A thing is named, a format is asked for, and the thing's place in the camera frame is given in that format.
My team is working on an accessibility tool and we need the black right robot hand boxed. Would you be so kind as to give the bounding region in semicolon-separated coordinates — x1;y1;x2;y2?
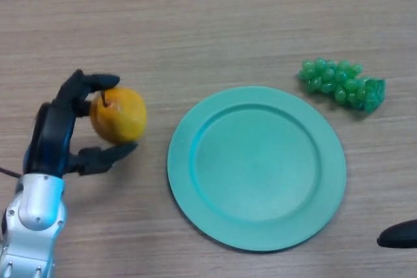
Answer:
376;219;417;249

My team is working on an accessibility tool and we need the yellow pear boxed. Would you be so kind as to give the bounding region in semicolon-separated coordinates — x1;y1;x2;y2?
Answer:
89;85;148;145

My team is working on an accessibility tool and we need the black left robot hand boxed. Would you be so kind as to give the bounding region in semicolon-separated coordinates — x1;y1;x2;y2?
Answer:
22;68;139;178

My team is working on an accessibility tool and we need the green round plate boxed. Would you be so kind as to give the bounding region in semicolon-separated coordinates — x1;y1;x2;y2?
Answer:
167;85;347;253

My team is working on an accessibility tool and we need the green grape bunch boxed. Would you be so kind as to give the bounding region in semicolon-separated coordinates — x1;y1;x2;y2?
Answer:
296;58;386;115

